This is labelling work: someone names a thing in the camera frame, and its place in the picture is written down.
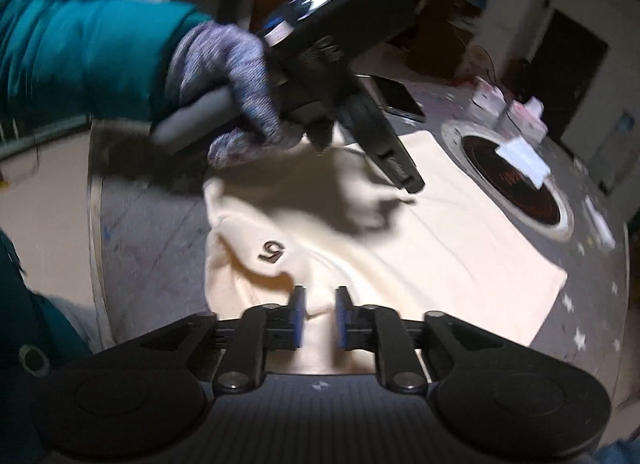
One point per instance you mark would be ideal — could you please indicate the left hand knit glove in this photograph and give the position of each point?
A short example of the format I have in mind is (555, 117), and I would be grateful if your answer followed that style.
(211, 53)

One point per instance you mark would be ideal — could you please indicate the teal jacket forearm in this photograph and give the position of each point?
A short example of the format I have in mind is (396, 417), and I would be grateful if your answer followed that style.
(106, 58)

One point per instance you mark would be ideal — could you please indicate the round induction cooktop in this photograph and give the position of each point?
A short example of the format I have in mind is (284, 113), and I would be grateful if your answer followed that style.
(545, 210)

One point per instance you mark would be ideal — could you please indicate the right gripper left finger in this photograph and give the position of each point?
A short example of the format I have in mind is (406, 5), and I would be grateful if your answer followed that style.
(246, 341)

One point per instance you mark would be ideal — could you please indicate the black smartphone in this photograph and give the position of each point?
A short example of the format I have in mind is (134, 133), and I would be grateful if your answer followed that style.
(396, 99)

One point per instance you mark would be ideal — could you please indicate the pink tissue box left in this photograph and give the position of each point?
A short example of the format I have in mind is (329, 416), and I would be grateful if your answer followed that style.
(488, 97)

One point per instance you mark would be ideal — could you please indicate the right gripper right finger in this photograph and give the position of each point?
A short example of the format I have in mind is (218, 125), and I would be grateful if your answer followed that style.
(392, 341)

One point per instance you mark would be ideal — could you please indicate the pink tissue box right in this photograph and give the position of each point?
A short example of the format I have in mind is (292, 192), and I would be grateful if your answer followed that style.
(524, 120)

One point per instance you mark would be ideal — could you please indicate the grey star tablecloth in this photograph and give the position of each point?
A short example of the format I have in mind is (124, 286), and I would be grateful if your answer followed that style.
(171, 238)

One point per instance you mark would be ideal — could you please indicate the cream white sweater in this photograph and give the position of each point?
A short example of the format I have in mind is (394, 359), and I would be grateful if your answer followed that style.
(332, 219)

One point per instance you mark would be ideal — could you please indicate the white folded cloth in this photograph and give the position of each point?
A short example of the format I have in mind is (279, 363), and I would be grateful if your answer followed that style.
(519, 154)

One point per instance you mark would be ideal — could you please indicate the white long box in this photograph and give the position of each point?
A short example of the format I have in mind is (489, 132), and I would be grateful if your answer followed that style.
(600, 225)

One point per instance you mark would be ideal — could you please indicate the pink tissue box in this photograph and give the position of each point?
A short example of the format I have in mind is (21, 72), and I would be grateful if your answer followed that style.
(524, 120)
(488, 97)

